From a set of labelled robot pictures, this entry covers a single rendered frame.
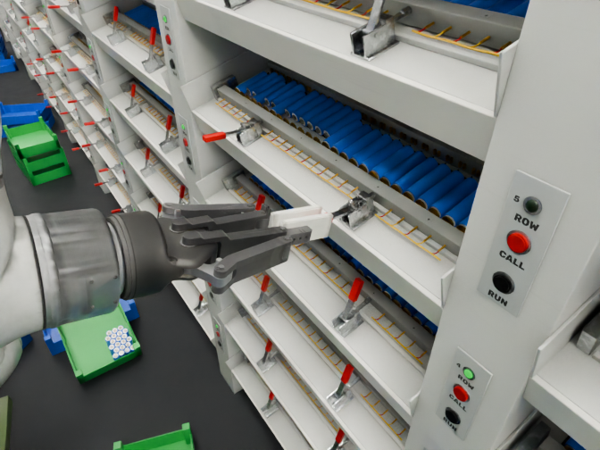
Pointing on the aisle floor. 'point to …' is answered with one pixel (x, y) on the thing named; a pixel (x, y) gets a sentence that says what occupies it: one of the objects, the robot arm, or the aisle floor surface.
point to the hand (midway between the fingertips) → (299, 224)
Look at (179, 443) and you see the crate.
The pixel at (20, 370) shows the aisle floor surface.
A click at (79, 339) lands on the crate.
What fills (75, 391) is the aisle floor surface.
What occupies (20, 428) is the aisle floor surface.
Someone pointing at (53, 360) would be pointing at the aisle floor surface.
